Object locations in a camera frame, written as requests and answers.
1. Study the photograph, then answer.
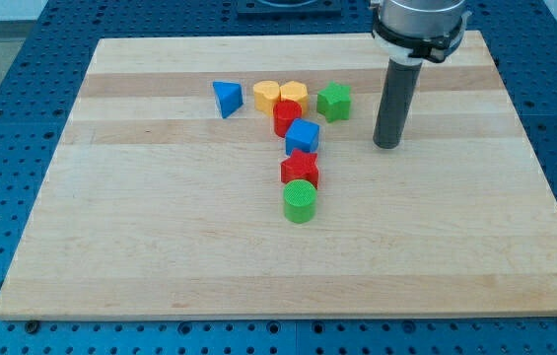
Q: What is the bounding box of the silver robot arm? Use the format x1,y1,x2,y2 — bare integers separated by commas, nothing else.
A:
369,0,471,66

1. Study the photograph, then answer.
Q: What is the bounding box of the blue cube block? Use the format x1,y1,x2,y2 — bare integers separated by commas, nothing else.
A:
285,118,320,156

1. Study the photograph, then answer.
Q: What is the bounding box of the red star block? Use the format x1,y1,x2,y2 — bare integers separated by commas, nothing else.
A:
280,148,319,188

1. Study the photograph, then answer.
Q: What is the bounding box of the green cylinder block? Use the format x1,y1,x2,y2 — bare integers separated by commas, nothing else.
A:
283,179,317,224

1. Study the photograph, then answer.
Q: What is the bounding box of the red cylinder block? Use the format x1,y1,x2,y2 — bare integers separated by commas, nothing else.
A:
273,100,302,138

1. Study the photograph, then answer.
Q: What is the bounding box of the light wooden board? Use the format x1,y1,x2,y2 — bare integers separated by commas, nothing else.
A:
0,31,557,320

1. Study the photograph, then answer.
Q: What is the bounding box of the yellow heart block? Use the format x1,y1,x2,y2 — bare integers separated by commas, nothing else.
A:
252,81,281,117

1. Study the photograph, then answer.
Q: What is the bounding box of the yellow hexagon block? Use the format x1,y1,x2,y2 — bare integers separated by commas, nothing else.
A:
279,81,309,115

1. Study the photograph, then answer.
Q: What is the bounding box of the green star block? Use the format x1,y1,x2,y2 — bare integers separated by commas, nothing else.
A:
316,82,351,123

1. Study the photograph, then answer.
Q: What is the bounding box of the blue triangle block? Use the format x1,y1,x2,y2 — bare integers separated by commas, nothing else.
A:
212,81,244,119

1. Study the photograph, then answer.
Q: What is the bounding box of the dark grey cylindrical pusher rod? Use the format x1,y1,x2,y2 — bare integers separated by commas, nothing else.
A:
373,59,422,149

